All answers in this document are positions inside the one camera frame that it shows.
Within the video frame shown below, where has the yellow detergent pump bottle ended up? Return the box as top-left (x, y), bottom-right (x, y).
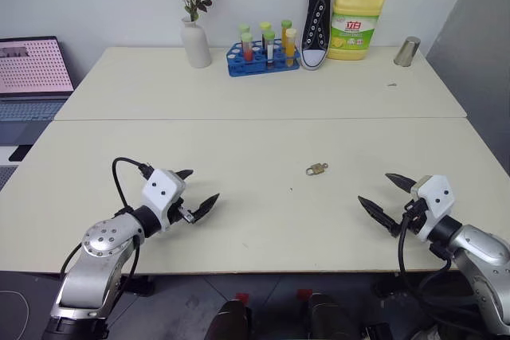
top-left (327, 0), bottom-right (389, 61)

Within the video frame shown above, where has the open laptop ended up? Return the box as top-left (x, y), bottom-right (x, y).
top-left (0, 36), bottom-right (77, 147)

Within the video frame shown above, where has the green-capped tube dark liquid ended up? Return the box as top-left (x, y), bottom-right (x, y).
top-left (262, 30), bottom-right (277, 70)

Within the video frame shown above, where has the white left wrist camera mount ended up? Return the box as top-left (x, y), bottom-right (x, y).
top-left (141, 168), bottom-right (187, 233)

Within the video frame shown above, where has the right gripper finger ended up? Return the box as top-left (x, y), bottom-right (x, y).
top-left (385, 173), bottom-right (416, 194)
top-left (357, 195), bottom-right (402, 237)

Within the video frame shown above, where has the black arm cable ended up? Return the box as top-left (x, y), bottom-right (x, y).
top-left (398, 201), bottom-right (481, 335)
top-left (59, 157), bottom-right (155, 317)

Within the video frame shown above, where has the black canvas sneaker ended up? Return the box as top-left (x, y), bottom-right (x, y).
top-left (300, 0), bottom-right (334, 71)

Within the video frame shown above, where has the silver metal cup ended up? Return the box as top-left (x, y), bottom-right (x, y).
top-left (393, 36), bottom-right (422, 68)

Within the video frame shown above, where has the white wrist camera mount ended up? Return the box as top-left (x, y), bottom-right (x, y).
top-left (410, 174), bottom-right (456, 242)
top-left (141, 168), bottom-right (187, 233)

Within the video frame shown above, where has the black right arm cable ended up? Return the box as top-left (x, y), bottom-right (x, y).
top-left (398, 201), bottom-right (481, 335)

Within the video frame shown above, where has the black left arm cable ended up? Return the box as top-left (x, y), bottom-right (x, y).
top-left (59, 157), bottom-right (155, 317)

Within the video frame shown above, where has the green-capped tube red liquid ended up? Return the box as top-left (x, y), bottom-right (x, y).
top-left (240, 32), bottom-right (255, 64)

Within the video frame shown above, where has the dark rounded shape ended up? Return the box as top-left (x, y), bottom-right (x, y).
top-left (296, 288), bottom-right (362, 340)
top-left (204, 293), bottom-right (253, 340)

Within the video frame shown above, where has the thin white cable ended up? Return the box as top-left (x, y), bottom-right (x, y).
top-left (0, 289), bottom-right (32, 334)

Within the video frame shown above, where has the black table foot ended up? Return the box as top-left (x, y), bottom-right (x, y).
top-left (118, 274), bottom-right (157, 298)
top-left (371, 275), bottom-right (404, 299)

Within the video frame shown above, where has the white ceramic vase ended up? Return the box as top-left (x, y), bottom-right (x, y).
top-left (181, 16), bottom-right (213, 69)

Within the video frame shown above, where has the blue test tube rack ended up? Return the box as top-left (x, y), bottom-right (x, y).
top-left (226, 39), bottom-right (301, 78)

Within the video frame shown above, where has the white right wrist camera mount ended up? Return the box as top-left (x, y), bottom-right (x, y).
top-left (410, 174), bottom-right (456, 242)

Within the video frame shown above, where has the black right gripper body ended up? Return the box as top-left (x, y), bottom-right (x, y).
top-left (403, 197), bottom-right (430, 236)

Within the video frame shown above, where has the yellow-capped tube orange liquid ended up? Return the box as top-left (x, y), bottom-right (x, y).
top-left (283, 28), bottom-right (298, 68)

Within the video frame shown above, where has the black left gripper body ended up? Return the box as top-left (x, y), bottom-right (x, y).
top-left (167, 195), bottom-right (195, 233)

